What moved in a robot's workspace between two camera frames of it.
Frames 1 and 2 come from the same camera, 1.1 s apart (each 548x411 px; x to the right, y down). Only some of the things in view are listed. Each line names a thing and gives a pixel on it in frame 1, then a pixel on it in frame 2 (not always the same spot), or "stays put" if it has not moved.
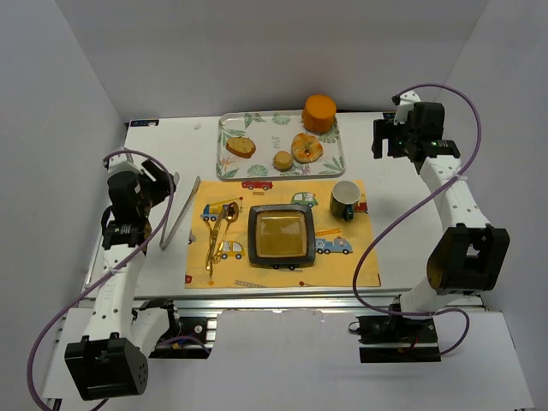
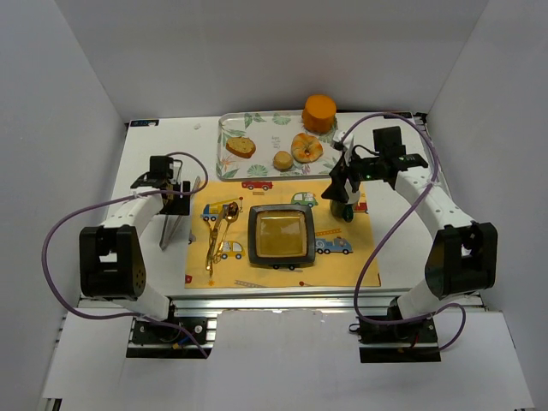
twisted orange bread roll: (306, 148) stays put
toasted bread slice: (241, 146) stays put
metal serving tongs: (163, 244) stays put
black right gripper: (386, 138) → (338, 181)
